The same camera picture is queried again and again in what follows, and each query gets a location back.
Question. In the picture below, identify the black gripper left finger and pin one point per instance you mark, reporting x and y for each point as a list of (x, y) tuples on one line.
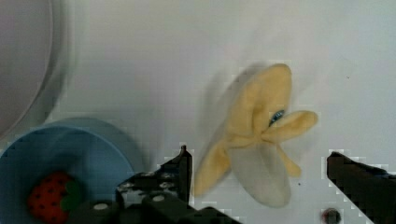
[(172, 177)]

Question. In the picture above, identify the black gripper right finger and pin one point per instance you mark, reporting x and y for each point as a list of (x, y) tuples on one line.
[(371, 189)]

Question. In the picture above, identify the yellow plush peeled banana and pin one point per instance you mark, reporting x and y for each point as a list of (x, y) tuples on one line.
[(250, 141)]

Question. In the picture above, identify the blue bowl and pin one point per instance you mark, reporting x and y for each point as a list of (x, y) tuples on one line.
[(97, 154)]

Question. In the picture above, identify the red plush strawberry in bowl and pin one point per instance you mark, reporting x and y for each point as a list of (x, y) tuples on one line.
[(54, 197)]

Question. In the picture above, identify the grey round plate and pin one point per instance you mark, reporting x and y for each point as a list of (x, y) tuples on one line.
[(33, 61)]

